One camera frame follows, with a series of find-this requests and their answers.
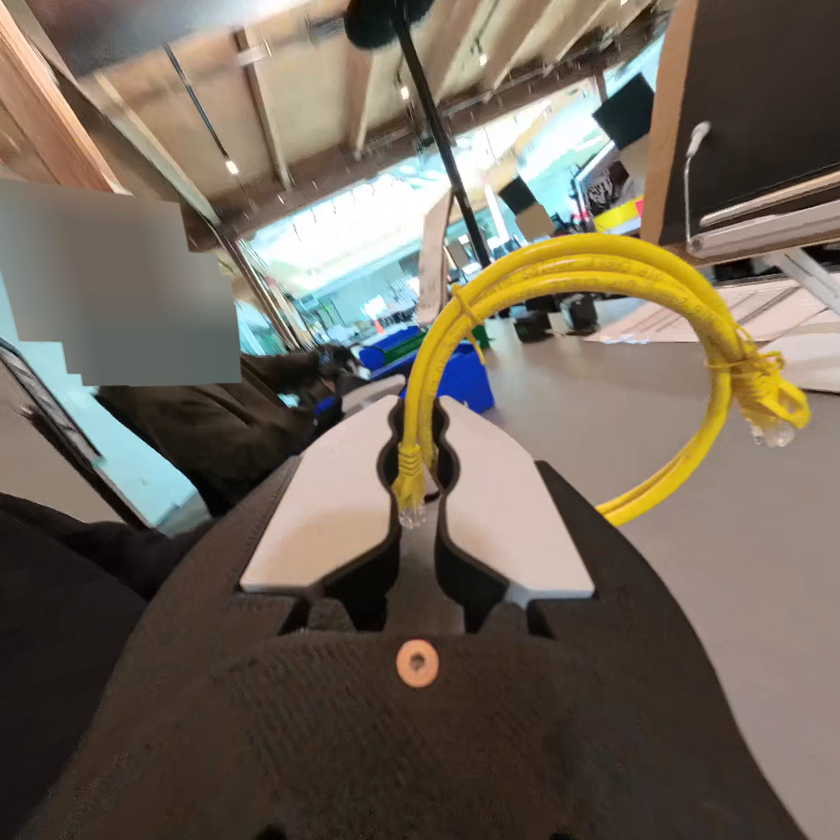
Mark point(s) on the black battery charger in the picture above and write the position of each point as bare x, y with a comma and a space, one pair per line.
531, 326
579, 315

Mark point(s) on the printed paper sheet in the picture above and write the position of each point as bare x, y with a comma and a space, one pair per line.
656, 321

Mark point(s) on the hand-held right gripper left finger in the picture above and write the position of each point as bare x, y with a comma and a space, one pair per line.
328, 512

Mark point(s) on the black pole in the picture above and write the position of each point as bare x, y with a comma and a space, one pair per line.
434, 118

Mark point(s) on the green storage bin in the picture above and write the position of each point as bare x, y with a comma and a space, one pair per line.
400, 344

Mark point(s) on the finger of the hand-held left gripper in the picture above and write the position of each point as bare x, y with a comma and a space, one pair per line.
374, 394

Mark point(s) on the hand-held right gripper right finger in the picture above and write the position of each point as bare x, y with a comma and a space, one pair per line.
518, 518

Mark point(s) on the cardboard sign board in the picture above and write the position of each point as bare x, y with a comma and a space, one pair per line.
433, 262

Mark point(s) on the plywood board with black panel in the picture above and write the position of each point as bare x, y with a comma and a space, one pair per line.
754, 98

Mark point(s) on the yellow storage bin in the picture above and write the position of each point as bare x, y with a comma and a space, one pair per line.
613, 220

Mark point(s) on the blue storage bin with tag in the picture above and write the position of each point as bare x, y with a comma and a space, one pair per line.
476, 384

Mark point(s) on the black and cardboard panel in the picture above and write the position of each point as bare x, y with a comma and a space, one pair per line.
627, 111
525, 203

